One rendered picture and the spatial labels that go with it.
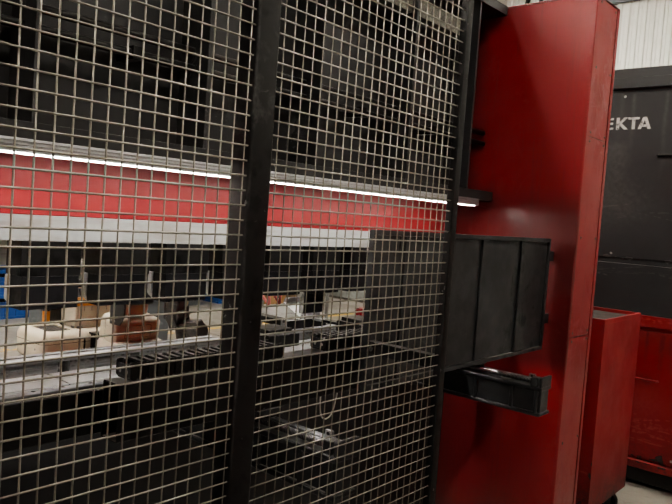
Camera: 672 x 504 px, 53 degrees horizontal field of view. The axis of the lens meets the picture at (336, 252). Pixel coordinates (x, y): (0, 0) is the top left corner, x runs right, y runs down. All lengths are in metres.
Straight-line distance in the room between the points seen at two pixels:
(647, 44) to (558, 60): 6.45
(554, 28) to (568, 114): 0.36
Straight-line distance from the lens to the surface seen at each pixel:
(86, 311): 3.10
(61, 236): 1.78
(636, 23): 9.46
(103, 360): 1.90
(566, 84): 2.89
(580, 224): 2.82
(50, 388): 1.48
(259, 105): 1.16
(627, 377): 3.59
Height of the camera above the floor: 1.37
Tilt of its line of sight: 3 degrees down
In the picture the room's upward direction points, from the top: 4 degrees clockwise
